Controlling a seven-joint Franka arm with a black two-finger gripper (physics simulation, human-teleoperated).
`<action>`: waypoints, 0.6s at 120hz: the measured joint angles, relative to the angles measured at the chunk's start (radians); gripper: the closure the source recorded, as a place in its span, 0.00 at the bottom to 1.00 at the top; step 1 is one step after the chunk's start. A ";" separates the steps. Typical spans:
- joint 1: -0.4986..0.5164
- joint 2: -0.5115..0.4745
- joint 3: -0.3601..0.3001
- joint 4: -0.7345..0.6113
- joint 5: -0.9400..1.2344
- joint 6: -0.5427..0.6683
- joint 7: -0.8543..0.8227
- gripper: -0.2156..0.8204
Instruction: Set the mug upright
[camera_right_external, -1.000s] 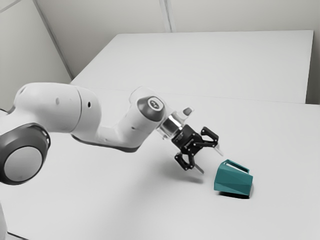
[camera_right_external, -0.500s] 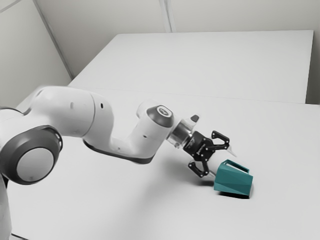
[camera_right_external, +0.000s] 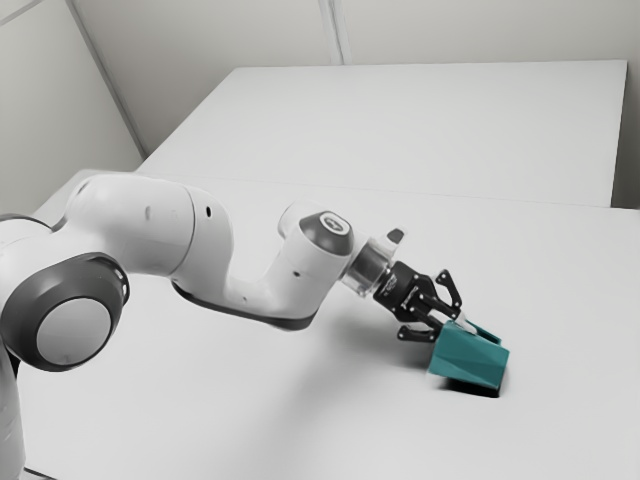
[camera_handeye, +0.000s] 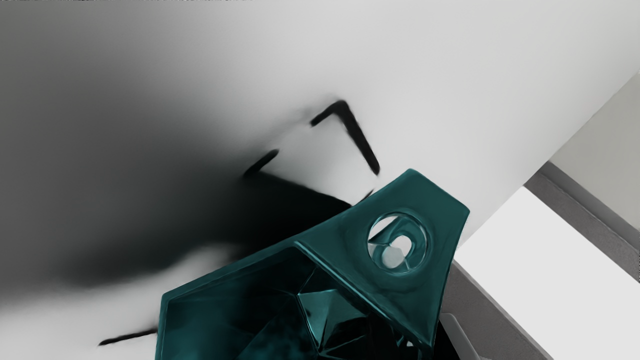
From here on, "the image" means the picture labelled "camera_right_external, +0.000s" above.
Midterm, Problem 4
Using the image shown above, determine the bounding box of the teal faceted mug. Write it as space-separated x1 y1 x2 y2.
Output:
427 320 511 391

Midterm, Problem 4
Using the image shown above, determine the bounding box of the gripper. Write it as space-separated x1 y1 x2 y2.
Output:
372 259 476 344

